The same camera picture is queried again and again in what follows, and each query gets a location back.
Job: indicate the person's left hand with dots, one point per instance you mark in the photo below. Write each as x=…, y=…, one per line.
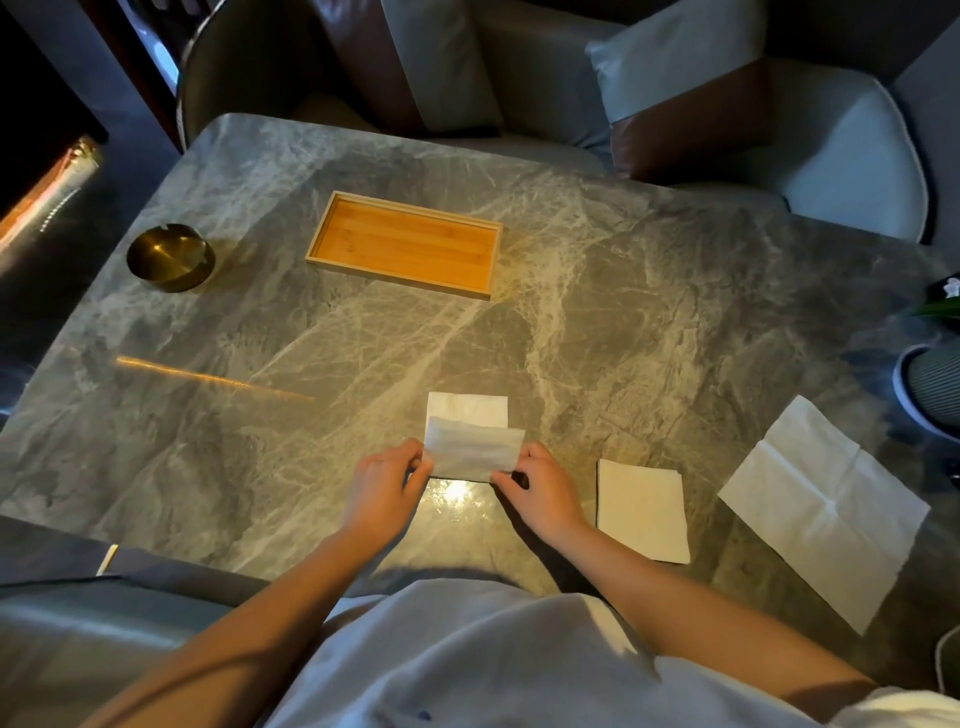
x=379, y=487

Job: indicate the person's right hand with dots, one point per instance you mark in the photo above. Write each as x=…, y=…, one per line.
x=546, y=487

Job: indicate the person's left thumb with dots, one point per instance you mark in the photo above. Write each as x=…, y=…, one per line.
x=418, y=474

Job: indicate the person's right thumb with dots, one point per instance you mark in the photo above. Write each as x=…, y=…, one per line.
x=508, y=488

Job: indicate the white paper napkin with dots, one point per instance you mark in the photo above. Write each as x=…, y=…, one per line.
x=469, y=439
x=821, y=510

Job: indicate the person's right forearm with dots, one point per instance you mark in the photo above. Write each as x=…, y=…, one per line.
x=697, y=622

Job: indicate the person's left forearm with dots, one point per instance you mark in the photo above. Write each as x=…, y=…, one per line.
x=247, y=622

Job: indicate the square folded white napkin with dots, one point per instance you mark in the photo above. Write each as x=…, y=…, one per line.
x=643, y=510

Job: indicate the person's white shirt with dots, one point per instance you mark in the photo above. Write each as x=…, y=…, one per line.
x=525, y=660

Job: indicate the rectangular bamboo tray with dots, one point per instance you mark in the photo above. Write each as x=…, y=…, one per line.
x=405, y=244

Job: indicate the unfolded white paper napkin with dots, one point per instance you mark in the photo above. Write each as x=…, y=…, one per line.
x=821, y=510

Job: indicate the round brass ashtray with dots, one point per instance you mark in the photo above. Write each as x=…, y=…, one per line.
x=170, y=256

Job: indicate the grey sofa seat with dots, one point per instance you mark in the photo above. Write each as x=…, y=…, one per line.
x=82, y=600

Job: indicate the grey and brown cushion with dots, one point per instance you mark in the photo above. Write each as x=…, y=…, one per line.
x=420, y=60
x=682, y=97

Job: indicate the ribbed grey vase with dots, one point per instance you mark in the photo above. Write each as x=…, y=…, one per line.
x=930, y=386

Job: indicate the white flower with green leaves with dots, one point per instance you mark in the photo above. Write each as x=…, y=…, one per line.
x=946, y=296

